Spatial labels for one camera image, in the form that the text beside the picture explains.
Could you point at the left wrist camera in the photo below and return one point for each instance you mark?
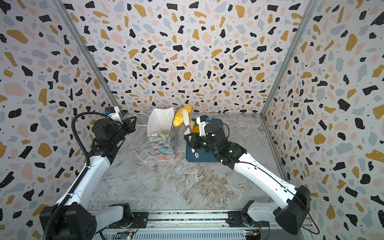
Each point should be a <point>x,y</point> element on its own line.
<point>114,113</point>

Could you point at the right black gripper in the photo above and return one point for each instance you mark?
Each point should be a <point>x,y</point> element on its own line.
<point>195,137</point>

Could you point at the teal tray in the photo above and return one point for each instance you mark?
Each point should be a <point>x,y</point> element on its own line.
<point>203,157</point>

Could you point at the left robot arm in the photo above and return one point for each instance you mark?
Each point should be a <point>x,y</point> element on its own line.
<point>69,218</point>

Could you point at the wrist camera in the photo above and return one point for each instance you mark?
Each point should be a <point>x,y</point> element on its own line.
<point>114,113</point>
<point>202,122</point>

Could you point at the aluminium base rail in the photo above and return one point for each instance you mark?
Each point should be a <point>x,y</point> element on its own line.
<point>179,225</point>

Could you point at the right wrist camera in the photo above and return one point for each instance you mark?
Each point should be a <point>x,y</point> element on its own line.
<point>202,122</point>

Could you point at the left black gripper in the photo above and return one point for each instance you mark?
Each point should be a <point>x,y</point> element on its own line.
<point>130,126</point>

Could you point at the long bread roll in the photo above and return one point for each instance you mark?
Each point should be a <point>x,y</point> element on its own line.
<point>178,119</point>

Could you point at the floral paper bag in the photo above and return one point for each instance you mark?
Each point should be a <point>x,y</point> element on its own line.
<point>161,133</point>

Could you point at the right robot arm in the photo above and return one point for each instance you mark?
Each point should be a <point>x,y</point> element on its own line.
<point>290,205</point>

